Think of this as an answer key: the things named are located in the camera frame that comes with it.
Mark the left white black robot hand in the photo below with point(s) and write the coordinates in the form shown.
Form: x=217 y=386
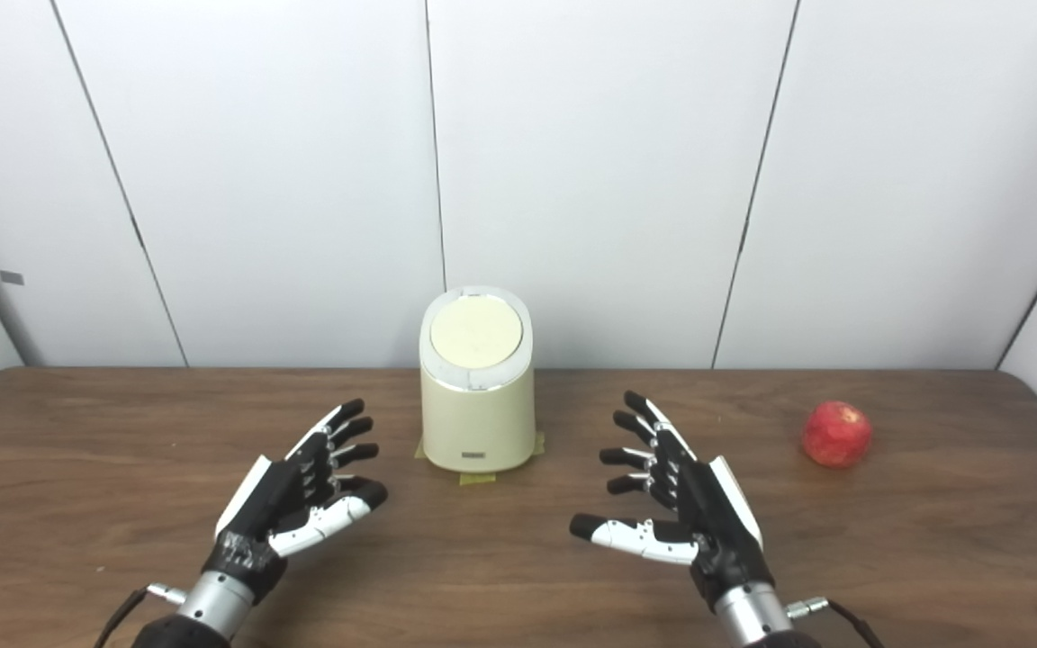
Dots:
x=271 y=504

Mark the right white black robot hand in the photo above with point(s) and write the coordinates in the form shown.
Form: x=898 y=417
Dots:
x=707 y=513

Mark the red apple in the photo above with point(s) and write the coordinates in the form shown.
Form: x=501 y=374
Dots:
x=836 y=436

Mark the cream-colored round bin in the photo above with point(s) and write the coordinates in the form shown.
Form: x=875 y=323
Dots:
x=478 y=423

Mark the cream round bin lid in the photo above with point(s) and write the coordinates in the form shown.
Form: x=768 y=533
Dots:
x=476 y=331

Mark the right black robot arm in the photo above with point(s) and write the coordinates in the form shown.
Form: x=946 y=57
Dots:
x=752 y=616

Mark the yellow tape piece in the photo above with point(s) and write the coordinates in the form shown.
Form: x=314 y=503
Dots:
x=477 y=478
x=420 y=448
x=538 y=444

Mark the small grey wall sticker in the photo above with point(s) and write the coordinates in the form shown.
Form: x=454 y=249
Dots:
x=11 y=278

